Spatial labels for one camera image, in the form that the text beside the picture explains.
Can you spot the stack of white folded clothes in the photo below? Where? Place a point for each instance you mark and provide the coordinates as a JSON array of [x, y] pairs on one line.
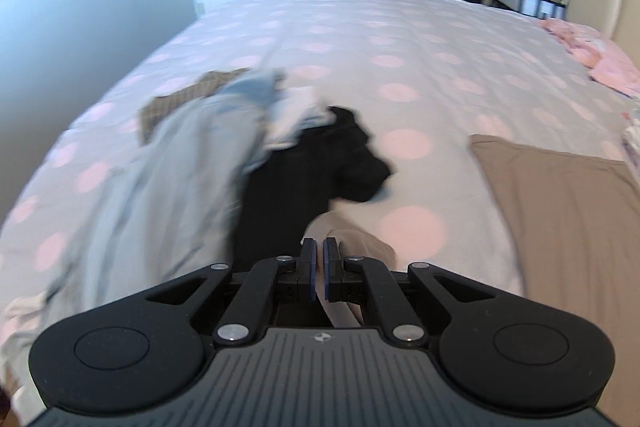
[[632, 132]]

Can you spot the tan t-shirt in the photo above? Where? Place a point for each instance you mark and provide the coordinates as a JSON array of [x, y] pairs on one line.
[[550, 232]]

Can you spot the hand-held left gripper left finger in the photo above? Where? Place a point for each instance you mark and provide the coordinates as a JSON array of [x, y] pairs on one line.
[[310, 259]]

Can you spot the grey pink-dotted bedspread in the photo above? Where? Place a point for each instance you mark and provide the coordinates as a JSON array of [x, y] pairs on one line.
[[350, 57]]

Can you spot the white crumpled garment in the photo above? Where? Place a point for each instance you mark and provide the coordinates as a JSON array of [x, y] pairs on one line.
[[295, 112]]

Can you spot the pink printed pillow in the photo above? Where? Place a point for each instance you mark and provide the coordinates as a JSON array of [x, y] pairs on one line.
[[605, 57]]

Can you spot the light blue garment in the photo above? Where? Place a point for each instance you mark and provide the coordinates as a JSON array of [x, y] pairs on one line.
[[175, 187]]

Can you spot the brown checkered cloth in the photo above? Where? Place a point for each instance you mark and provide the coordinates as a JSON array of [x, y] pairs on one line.
[[185, 99]]

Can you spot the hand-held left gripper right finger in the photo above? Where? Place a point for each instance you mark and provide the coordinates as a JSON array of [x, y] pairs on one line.
[[330, 259]]

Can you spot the black garment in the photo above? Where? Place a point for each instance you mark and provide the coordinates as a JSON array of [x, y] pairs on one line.
[[310, 177]]

